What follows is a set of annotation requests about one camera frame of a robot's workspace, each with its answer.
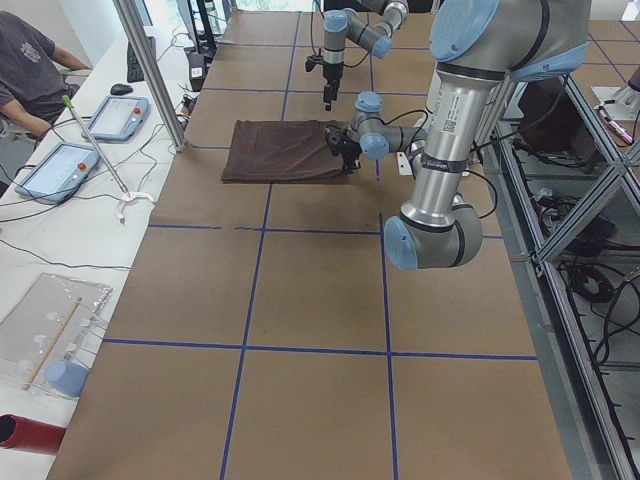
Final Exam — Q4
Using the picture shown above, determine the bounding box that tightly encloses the blue teach pendant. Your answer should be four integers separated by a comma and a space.
14, 142, 100, 204
87, 95, 150, 143

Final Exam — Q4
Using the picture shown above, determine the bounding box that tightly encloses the blue plastic cup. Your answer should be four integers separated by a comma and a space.
45, 360, 90, 398

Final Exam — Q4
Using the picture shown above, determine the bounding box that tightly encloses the black power adapter box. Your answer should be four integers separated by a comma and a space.
187, 51, 207, 92

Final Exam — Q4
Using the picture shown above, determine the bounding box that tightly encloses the red cylinder tube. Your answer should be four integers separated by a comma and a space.
1, 414, 66, 455

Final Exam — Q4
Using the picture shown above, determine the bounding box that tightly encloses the wooden stick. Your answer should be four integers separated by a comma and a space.
23, 297, 83, 390

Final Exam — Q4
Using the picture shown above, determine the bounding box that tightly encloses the dark brown t-shirt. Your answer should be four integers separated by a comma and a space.
221, 120, 349, 183

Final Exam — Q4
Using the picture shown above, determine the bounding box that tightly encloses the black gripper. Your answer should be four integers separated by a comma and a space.
325, 126, 361, 173
305, 49, 345, 111

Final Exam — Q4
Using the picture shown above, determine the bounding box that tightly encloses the white camera mast base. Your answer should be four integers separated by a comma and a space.
420, 1, 484, 174

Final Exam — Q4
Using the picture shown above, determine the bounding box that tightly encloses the seated person grey shirt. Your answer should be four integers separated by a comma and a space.
1, 11, 90, 138

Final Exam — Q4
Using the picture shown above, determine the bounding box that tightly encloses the black keyboard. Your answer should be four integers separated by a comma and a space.
126, 36, 156, 83

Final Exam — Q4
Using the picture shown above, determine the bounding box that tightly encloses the far blue teach pendant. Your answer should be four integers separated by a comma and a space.
87, 95, 150, 143

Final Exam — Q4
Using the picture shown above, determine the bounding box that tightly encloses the metal reacher stick green tip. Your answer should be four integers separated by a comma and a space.
62, 95, 155, 225

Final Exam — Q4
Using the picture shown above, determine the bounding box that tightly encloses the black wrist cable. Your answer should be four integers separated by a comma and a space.
377, 109, 501, 221
308, 0, 374, 69

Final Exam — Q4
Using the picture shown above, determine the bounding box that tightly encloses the near blue teach pendant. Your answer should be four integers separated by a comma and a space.
14, 142, 100, 204

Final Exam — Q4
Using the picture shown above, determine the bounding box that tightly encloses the clear plastic bag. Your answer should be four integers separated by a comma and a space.
1, 273, 112, 398

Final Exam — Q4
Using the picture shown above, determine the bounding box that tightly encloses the black computer mouse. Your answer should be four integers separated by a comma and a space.
110, 83, 133, 96

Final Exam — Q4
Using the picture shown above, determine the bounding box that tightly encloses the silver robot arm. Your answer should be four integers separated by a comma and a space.
305, 1, 410, 111
333, 1, 591, 270

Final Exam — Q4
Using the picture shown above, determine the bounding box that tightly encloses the aluminium frame post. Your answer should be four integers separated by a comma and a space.
113, 0, 187, 152

